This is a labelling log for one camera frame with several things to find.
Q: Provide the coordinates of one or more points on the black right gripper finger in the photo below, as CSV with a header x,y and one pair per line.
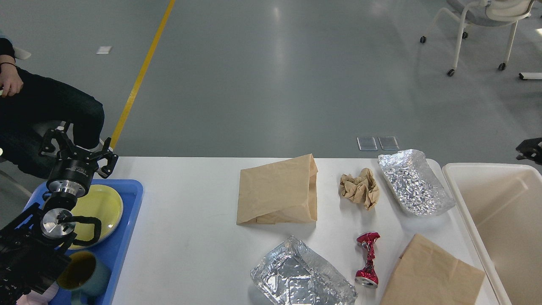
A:
x,y
530,149

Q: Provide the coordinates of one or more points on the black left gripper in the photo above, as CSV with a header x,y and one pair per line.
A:
x,y
75,176

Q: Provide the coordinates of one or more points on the yellow plastic plate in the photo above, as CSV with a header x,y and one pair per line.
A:
x,y
102,202

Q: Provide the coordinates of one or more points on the pink mug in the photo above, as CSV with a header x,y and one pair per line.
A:
x,y
34,298

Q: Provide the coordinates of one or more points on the brown paper bag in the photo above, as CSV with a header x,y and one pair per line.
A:
x,y
426,274
281,192

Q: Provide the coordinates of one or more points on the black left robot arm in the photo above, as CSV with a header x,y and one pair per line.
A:
x,y
34,244

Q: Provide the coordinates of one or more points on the person's left hand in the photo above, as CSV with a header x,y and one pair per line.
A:
x,y
11,82

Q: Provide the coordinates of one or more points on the beige plastic bin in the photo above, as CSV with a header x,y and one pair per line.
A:
x,y
501,205

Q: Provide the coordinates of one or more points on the blue plastic tray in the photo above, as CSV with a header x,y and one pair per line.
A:
x,y
112,250

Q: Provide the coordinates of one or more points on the person in black clothes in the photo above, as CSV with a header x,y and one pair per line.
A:
x,y
43,99

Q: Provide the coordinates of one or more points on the white chair leg right edge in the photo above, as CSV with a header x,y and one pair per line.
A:
x,y
530,75

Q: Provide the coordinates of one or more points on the crumpled foil sheet right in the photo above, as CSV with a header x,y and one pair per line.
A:
x,y
414,185

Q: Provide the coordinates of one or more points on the teal mug yellow inside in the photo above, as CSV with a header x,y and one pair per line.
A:
x,y
86,277

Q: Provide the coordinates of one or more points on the white office chair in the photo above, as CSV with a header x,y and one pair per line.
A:
x,y
485,14

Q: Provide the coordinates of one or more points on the floor socket plate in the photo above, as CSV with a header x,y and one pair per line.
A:
x,y
388,143
367,143

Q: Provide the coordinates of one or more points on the yellow floor tape line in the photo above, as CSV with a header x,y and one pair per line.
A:
x,y
141,75

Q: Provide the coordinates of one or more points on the crumpled brown paper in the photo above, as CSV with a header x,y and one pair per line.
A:
x,y
362,189

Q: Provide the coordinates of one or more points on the crushed red can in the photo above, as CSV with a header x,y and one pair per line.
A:
x,y
367,276

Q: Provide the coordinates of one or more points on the foil tray front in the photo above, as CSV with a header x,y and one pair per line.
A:
x,y
294,274

